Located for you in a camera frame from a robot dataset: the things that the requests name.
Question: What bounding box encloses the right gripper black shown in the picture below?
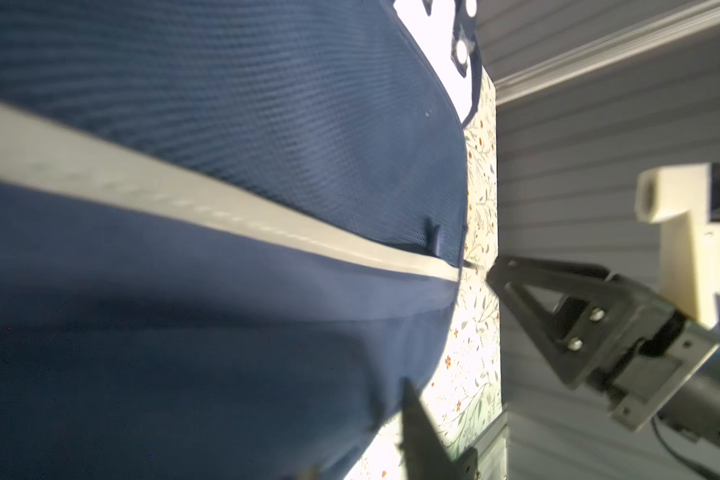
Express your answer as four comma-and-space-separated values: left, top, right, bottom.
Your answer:
486, 255, 720, 448

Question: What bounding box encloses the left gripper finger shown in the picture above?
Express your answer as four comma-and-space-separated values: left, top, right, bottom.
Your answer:
400, 379, 460, 480

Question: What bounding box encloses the navy blue student backpack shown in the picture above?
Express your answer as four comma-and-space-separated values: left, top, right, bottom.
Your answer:
0, 1, 483, 479

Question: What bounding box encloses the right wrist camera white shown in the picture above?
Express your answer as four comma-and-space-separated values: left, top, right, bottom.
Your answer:
635, 163, 720, 329

